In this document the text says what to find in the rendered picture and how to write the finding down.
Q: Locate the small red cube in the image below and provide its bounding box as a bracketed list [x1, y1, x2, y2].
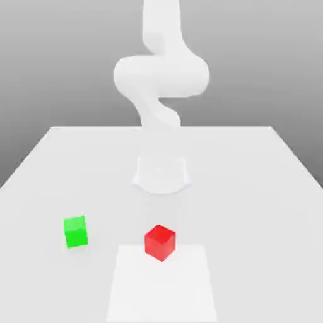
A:
[144, 224, 177, 262]

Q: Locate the small green cube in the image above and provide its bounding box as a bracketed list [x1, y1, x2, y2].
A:
[63, 214, 89, 249]

